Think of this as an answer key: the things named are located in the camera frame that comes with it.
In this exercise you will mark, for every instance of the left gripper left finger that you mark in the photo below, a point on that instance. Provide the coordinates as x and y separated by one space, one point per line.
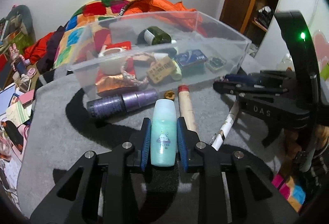
75 197

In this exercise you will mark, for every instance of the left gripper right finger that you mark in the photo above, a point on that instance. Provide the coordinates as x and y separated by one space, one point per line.
230 181

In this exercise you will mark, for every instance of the turquoise lotion bottle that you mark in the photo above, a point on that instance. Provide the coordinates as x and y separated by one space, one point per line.
164 134

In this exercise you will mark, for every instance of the purple black spray bottle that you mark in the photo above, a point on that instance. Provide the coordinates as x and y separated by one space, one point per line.
122 104

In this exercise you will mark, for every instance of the beige tube red cap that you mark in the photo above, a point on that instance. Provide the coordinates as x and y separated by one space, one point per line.
186 109

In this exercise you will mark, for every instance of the blue card box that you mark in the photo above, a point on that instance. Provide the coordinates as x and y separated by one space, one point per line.
190 58

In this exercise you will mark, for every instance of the red tea packet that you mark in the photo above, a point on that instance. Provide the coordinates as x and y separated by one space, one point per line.
109 78

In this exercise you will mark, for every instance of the light green tube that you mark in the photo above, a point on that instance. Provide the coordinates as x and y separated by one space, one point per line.
177 73

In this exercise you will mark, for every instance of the brown eraser box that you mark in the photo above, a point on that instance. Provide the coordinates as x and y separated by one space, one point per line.
161 69

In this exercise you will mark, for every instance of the dark green spray bottle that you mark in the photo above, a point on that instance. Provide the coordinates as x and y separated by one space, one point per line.
153 35

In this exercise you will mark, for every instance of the white gauze bandage roll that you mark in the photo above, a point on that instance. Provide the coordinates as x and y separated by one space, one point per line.
111 61

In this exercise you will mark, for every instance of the white pen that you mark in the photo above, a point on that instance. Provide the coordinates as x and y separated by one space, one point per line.
219 138

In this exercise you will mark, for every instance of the small gold coin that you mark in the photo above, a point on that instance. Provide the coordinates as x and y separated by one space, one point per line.
170 95

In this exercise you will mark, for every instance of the pink flat box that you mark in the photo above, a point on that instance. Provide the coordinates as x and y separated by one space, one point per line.
27 97

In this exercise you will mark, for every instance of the clear plastic storage bin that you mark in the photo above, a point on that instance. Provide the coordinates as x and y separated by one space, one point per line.
224 47

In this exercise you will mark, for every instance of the pink rabbit toy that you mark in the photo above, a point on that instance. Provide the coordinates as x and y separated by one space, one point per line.
19 63

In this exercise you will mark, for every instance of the red clothing pile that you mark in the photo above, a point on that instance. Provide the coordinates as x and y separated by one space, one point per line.
36 51

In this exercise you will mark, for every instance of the orange puffer jacket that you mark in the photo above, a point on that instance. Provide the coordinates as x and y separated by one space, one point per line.
162 15

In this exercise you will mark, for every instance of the colourful patchwork quilt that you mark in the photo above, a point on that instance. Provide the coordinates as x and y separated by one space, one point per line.
95 11

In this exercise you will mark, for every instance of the grey green plush cushion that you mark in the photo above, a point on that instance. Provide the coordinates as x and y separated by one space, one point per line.
22 15

